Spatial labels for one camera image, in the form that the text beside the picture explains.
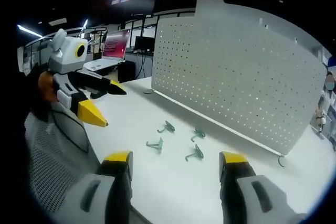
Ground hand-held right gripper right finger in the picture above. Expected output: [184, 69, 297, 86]
[219, 151, 308, 224]

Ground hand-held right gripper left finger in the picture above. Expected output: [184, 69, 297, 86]
[64, 151, 134, 224]

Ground green hook assembly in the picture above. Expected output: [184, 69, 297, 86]
[157, 120, 176, 134]
[191, 128, 206, 143]
[145, 137, 164, 154]
[185, 144, 204, 162]

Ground white perforated mounting plate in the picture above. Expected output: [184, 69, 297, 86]
[143, 0, 328, 168]

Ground person's left hand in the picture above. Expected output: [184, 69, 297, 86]
[37, 71, 57, 102]

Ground black box under desk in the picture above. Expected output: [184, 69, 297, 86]
[117, 60, 137, 83]

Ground white open laptop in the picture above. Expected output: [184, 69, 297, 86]
[83, 28, 132, 73]

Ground ceiling light strip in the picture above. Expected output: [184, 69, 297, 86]
[16, 24, 43, 39]

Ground grey mesh office chair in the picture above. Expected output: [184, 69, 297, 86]
[24, 103, 106, 216]

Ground black computer monitor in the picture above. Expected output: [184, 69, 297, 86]
[134, 36, 155, 52]

